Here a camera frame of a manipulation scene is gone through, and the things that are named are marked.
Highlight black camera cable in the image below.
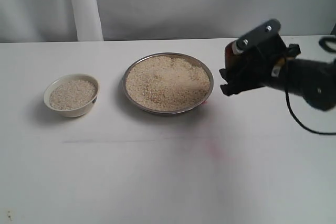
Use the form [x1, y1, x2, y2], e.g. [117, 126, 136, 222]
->
[283, 36, 336, 135]

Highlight uncooked white rice grains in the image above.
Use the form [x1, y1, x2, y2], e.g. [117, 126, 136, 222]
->
[49, 79, 97, 110]

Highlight white backdrop curtain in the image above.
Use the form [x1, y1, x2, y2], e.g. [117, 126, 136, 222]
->
[1, 0, 335, 42]

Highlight brown wooden cup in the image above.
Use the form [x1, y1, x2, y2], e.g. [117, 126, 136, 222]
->
[224, 41, 241, 70]

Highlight round steel plate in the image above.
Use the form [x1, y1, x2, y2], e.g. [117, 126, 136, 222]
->
[121, 52, 214, 116]

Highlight rice heap on plate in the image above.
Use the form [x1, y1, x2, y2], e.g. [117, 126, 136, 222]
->
[125, 56, 211, 112]

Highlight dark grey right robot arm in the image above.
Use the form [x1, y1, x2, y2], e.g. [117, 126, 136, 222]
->
[219, 35, 335, 111]

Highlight small cream ceramic bowl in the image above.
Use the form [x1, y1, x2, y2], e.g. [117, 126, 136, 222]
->
[44, 73, 100, 118]

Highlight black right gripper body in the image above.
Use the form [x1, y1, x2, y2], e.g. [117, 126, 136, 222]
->
[230, 35, 301, 90]

